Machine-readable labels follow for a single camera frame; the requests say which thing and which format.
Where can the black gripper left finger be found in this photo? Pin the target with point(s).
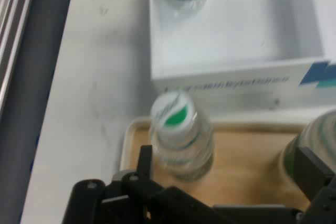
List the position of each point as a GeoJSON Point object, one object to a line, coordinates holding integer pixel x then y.
{"type": "Point", "coordinates": [126, 197]}

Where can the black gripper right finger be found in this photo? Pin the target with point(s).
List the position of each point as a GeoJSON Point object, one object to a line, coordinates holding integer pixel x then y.
{"type": "Point", "coordinates": [320, 182]}

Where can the wooden tray with cream rim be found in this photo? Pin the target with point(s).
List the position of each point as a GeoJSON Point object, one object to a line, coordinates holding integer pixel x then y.
{"type": "Point", "coordinates": [244, 161]}

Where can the white and blue cardboard box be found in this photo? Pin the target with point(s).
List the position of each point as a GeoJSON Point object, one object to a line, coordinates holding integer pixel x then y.
{"type": "Point", "coordinates": [225, 35]}

